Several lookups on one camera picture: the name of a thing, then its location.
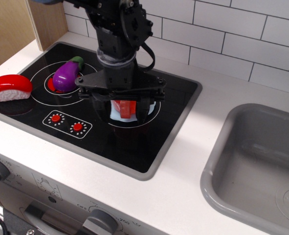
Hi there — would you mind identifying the left red stove button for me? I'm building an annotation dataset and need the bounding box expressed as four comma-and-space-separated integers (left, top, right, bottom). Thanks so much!
51, 115, 61, 123

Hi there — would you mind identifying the light blue plate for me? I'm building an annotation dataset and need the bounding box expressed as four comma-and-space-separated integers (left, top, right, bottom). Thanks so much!
110, 100, 159, 123

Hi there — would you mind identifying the red stove button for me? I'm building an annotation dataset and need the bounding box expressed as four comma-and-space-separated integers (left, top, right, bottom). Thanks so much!
51, 115, 61, 123
73, 123, 83, 132

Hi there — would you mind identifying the right red stove button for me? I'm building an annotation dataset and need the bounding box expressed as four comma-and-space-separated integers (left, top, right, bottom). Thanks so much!
73, 123, 83, 132

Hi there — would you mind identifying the black toy stovetop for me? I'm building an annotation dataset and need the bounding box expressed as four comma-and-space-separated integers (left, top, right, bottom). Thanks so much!
0, 42, 202, 181

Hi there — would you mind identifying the grey oven door handle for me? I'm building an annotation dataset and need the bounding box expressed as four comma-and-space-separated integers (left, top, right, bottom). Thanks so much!
23, 205, 82, 235

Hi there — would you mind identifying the red plastic cup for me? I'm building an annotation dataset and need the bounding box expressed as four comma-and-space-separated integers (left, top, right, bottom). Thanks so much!
110, 100, 136, 120

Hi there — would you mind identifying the grey oven temperature knob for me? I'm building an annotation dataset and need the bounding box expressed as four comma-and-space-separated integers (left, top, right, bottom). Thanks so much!
83, 209, 118, 235

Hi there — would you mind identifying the grey sink basin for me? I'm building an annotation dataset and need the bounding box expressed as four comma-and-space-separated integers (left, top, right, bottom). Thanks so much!
200, 104, 289, 235

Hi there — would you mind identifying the wooden side panel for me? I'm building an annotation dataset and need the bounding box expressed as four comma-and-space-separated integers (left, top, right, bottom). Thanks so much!
0, 0, 68, 65

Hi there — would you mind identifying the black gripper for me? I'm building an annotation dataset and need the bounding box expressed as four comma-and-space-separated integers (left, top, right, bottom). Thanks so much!
75, 62, 166, 125

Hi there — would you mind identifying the red and white toy sushi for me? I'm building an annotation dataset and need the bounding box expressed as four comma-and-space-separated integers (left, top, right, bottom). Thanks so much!
0, 74, 33, 102

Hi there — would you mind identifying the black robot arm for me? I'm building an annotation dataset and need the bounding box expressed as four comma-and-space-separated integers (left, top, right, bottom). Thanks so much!
71, 0, 166, 124

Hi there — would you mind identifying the purple toy eggplant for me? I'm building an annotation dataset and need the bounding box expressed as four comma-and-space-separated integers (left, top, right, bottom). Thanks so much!
53, 56, 84, 92

